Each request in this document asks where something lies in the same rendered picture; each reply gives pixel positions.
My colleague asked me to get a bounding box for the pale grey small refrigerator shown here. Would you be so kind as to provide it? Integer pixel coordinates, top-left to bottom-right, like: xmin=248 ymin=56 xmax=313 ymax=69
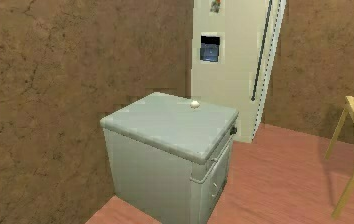
xmin=99 ymin=91 xmax=240 ymax=224

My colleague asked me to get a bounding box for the grey refrigerator bar handle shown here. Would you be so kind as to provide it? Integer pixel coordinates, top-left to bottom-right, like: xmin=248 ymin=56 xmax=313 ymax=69
xmin=189 ymin=139 xmax=234 ymax=185

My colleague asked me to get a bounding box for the colourful fridge magnet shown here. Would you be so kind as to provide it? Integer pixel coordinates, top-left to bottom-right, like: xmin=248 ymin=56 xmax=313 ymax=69
xmin=209 ymin=0 xmax=222 ymax=14

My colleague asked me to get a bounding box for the black refrigerator door handle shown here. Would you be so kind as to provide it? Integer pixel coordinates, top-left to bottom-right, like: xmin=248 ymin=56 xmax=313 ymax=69
xmin=250 ymin=0 xmax=274 ymax=102

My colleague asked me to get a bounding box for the cream tall refrigerator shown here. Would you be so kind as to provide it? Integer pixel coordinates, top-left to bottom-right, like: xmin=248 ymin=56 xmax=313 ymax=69
xmin=190 ymin=0 xmax=288 ymax=144

